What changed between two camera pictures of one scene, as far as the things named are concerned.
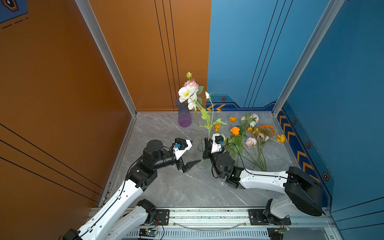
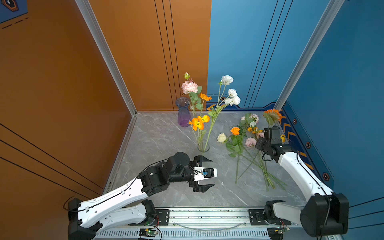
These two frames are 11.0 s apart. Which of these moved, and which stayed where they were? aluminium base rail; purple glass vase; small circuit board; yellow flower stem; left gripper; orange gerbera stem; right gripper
Moved: left gripper; orange gerbera stem; right gripper
Stayed: small circuit board; purple glass vase; yellow flower stem; aluminium base rail
